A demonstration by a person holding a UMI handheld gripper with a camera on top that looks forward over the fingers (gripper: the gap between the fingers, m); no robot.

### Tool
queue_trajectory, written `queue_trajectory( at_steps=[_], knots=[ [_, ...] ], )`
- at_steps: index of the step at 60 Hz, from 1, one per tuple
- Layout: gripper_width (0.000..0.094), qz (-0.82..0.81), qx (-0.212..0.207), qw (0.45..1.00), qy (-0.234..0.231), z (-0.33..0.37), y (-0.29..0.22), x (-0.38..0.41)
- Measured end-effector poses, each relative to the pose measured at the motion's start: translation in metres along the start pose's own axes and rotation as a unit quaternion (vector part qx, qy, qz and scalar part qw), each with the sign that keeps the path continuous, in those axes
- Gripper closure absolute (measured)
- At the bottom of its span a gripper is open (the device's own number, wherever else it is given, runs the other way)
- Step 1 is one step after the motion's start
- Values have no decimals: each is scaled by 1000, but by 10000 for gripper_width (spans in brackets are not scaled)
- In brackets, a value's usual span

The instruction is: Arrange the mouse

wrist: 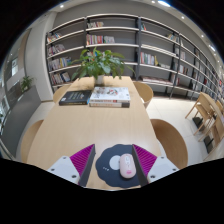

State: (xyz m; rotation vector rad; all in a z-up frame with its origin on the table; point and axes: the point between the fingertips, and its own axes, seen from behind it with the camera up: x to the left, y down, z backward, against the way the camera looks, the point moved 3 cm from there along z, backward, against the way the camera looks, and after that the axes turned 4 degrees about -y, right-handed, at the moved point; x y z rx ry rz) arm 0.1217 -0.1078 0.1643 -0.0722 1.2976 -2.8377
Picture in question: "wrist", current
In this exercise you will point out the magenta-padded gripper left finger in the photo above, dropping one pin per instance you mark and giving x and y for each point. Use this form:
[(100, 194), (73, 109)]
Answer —
[(65, 167)]

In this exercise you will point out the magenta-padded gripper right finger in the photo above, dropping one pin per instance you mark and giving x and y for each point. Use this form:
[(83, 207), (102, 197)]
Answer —
[(160, 166)]

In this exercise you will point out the pale pink computer mouse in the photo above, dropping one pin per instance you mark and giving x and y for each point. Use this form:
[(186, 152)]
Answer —
[(127, 165)]

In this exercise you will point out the dark cloud-shaped mouse pad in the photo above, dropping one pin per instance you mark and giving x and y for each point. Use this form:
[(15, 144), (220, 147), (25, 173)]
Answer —
[(108, 158)]

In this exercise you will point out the round-backed wooden chair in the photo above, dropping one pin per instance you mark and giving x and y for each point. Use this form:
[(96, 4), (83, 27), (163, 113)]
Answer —
[(61, 93), (170, 143), (144, 93), (30, 140)]

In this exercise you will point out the group of slatted wooden chairs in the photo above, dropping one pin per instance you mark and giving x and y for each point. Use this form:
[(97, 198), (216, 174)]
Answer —
[(208, 116)]

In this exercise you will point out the black hardcover book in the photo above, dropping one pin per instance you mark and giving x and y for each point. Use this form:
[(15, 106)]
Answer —
[(75, 97)]

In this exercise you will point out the white illustrated cover book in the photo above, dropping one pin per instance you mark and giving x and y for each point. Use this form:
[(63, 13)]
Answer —
[(110, 94)]

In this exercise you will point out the small green potted plant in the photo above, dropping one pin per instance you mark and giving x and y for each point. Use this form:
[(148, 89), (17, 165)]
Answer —
[(26, 83)]

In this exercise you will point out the green potted plant white pot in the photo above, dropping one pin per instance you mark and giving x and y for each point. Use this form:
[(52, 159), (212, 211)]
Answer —
[(100, 65)]

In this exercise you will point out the grey bookshelf unit with books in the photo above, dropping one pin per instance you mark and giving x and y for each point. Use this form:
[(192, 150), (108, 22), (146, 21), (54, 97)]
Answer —
[(156, 50)]

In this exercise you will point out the group of ceiling lights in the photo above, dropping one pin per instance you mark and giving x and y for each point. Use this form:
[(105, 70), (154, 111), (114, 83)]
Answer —
[(164, 3)]

